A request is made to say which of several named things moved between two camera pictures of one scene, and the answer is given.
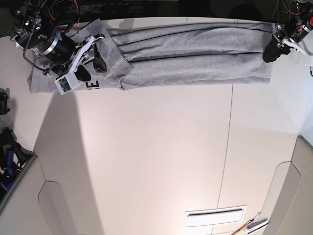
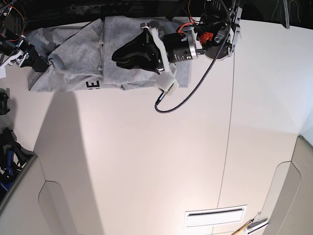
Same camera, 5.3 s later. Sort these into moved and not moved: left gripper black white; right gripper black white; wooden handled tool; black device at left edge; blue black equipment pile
Moved: right gripper black white; left gripper black white
Not moved: black device at left edge; blue black equipment pile; wooden handled tool
